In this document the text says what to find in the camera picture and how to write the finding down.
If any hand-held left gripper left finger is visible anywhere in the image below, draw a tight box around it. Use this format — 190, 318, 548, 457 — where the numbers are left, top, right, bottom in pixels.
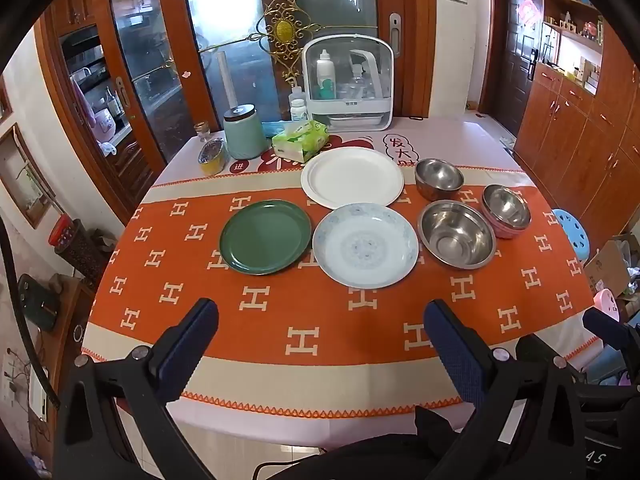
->
52, 298, 221, 480

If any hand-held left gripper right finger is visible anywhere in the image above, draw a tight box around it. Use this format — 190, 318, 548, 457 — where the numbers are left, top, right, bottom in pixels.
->
424, 299, 591, 480

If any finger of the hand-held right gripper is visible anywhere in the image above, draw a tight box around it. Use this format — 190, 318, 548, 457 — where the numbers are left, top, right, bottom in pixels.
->
582, 307, 640, 361

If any large steel bowl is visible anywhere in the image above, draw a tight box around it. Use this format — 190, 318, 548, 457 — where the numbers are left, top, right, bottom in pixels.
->
417, 200, 497, 270

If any green plate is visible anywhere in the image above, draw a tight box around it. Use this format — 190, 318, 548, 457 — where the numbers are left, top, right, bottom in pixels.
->
219, 200, 313, 276

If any pink steel-lined bowl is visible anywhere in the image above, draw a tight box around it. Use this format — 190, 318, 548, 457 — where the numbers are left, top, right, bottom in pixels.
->
481, 184, 532, 240

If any white plate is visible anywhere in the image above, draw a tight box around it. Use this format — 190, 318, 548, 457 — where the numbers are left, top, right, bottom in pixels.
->
300, 148, 405, 209

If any pink plastic stool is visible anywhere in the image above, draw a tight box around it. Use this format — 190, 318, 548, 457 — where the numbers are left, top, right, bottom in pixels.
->
592, 290, 623, 323

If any cardboard box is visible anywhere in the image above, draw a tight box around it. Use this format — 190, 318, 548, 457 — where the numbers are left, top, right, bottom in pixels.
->
582, 234, 640, 301

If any blue plastic stool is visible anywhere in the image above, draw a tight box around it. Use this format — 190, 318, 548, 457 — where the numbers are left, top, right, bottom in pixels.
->
551, 208, 592, 263

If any orange patterned tablecloth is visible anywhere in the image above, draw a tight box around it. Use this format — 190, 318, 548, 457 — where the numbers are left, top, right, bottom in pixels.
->
80, 167, 601, 418

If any light blue patterned plate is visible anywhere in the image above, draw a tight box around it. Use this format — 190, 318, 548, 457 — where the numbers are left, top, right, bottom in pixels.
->
312, 203, 420, 289

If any dark woven basket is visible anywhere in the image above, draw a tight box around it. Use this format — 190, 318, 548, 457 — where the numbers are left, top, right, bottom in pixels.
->
55, 220, 116, 286

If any dark cloth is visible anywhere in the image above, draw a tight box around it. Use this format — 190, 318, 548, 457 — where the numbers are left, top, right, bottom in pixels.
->
255, 405, 476, 480

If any small steel bowl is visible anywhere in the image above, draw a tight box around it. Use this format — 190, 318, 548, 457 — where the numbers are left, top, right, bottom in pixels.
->
414, 158, 465, 202

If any yellow round tin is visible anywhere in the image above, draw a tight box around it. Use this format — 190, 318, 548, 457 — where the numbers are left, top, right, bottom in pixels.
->
198, 138, 229, 177

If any mint green canister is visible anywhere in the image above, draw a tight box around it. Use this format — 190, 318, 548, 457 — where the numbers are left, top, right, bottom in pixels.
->
223, 105, 271, 161

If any green tissue pack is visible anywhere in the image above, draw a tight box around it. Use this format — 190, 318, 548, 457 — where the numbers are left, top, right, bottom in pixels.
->
271, 121, 330, 163

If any white paper roll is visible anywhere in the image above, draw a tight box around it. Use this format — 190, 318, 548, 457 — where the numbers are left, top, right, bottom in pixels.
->
216, 51, 241, 111

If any dark entrance door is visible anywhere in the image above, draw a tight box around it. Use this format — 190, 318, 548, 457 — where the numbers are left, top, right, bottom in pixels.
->
492, 0, 543, 136

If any wooden glass sliding door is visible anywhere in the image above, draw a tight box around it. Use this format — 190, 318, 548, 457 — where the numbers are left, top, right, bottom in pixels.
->
35, 0, 441, 221

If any gold metal ornament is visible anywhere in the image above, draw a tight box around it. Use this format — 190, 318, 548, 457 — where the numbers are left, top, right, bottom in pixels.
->
248, 0, 321, 83

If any black cable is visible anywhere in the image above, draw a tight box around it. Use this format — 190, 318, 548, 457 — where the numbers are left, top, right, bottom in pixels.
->
0, 220, 61, 411

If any wooden wall cabinet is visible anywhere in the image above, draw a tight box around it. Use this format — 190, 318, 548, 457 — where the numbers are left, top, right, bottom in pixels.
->
515, 0, 640, 261

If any wooden picture frame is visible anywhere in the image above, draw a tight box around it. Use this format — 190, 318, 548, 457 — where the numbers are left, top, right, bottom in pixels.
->
0, 122, 56, 228

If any white storage box with handle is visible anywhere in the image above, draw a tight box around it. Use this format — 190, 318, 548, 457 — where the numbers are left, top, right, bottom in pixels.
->
302, 35, 396, 130

